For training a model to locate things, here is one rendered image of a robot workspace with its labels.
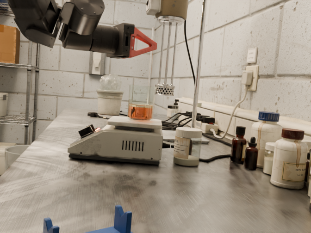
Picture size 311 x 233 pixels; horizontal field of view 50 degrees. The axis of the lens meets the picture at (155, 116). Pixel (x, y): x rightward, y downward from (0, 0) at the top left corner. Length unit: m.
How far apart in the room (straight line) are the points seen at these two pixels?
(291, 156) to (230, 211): 0.21
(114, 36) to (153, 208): 0.37
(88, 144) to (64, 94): 2.42
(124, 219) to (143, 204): 0.13
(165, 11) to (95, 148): 0.54
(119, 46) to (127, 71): 2.43
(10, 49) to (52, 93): 0.56
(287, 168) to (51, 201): 0.42
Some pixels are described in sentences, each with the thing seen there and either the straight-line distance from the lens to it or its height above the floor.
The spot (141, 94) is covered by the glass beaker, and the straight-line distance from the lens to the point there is 0.75.
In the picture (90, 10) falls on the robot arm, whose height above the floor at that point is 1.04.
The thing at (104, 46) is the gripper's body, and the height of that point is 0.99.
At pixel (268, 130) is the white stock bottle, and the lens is 0.81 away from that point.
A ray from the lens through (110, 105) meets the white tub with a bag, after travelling 1.71.
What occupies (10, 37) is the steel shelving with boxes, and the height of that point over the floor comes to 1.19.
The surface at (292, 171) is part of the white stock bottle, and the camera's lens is 0.68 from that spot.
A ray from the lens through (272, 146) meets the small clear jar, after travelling 0.76.
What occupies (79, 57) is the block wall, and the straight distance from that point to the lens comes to 3.13.
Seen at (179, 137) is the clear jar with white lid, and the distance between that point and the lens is 0.74.
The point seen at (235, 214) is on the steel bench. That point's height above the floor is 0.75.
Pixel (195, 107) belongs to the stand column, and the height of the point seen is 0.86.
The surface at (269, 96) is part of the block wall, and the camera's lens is 1.10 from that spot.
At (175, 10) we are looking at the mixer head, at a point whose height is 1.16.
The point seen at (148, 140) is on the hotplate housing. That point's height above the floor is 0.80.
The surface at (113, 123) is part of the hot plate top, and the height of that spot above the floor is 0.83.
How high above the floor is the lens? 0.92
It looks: 5 degrees down
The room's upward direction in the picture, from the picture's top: 5 degrees clockwise
